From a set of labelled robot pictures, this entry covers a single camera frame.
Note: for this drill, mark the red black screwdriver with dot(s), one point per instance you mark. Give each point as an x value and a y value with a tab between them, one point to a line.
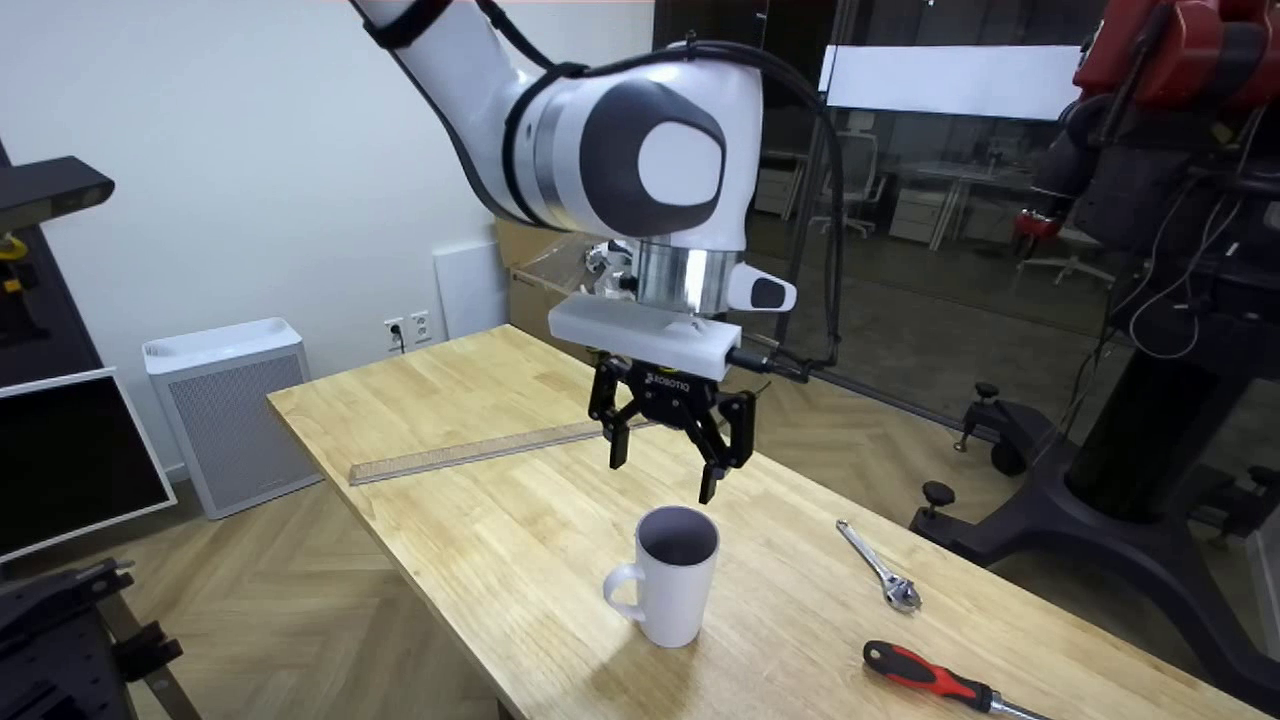
923	673

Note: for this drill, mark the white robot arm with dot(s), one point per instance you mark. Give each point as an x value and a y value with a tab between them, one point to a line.
602	146

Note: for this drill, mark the black monitor cabinet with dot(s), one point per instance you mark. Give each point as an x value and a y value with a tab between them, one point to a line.
65	467

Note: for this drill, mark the red office chair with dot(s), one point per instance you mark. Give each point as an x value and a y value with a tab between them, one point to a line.
1053	240

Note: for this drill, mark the white wall panel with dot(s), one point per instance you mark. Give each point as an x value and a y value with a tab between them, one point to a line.
464	284

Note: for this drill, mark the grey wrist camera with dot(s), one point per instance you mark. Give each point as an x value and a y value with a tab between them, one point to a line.
764	290

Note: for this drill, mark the white wall outlet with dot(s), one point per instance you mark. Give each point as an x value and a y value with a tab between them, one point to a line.
411	330

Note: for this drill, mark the white air purifier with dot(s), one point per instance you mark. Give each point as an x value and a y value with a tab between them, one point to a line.
234	414

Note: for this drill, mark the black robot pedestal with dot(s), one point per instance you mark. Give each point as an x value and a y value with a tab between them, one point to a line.
1144	442

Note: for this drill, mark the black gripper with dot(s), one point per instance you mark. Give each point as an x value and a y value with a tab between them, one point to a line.
663	384

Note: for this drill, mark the red robot torso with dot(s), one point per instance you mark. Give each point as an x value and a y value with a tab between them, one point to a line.
1180	53

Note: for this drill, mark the white ceramic mug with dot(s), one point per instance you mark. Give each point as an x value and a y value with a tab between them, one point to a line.
672	603

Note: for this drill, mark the tan cardboard box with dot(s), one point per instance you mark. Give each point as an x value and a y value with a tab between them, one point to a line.
535	280

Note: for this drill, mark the white gripper mount plate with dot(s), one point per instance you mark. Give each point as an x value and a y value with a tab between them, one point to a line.
641	335

